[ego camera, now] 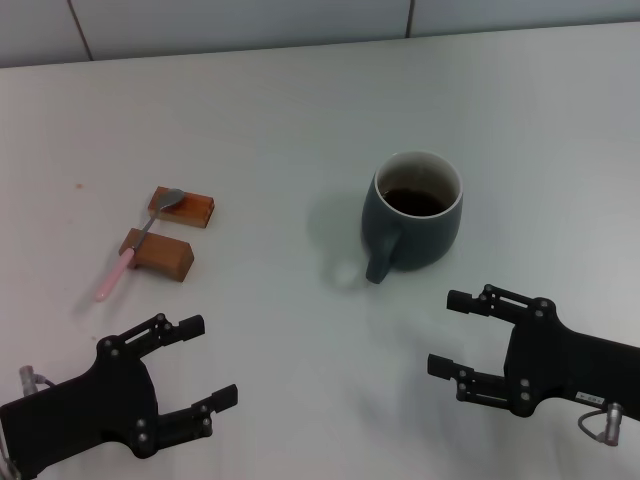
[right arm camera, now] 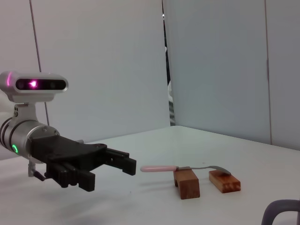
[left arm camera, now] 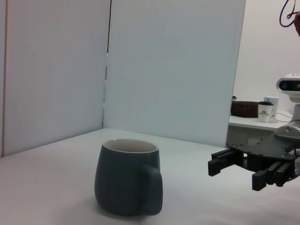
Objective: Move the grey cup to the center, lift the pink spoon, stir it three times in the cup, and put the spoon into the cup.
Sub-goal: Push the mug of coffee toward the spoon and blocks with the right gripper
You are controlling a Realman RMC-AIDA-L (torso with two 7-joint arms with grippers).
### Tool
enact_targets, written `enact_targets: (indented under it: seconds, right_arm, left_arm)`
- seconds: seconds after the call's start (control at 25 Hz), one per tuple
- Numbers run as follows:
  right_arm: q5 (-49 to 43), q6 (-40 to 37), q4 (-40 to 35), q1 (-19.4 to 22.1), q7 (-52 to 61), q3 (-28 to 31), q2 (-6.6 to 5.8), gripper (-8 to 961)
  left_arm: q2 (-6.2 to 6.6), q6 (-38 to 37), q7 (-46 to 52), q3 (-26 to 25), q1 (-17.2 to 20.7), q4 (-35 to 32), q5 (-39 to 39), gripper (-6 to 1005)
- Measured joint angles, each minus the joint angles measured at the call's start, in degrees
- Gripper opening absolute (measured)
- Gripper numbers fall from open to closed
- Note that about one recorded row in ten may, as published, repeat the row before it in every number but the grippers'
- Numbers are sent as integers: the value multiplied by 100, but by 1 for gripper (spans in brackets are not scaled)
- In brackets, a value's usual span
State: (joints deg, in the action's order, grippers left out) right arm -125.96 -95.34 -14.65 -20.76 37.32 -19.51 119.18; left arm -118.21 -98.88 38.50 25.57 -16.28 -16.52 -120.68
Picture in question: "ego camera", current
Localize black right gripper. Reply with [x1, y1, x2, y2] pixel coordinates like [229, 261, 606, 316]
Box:
[427, 283, 640, 419]

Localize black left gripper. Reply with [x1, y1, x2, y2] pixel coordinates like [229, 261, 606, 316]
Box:
[0, 313, 240, 480]

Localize pink handled metal spoon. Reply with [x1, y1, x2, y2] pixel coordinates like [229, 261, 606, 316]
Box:
[94, 188, 185, 302]

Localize grey ceramic mug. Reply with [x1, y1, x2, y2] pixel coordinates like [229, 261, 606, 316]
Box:
[361, 150, 465, 285]

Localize brown arched wooden block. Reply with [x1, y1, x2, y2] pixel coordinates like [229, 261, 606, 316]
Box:
[118, 227, 195, 284]

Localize dark coffee liquid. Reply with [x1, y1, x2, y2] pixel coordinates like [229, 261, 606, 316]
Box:
[378, 185, 454, 218]

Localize glossy orange wooden block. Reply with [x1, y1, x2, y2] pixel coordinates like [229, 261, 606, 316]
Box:
[147, 185, 218, 230]

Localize left gripper silver cable plug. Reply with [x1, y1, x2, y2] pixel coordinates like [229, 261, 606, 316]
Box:
[18, 365, 57, 397]

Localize gripper silver cable plug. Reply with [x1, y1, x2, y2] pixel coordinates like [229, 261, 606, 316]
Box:
[577, 401, 624, 446]
[18, 365, 57, 397]

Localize right gripper silver cable plug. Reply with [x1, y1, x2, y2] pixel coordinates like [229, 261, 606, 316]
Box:
[577, 401, 624, 446]

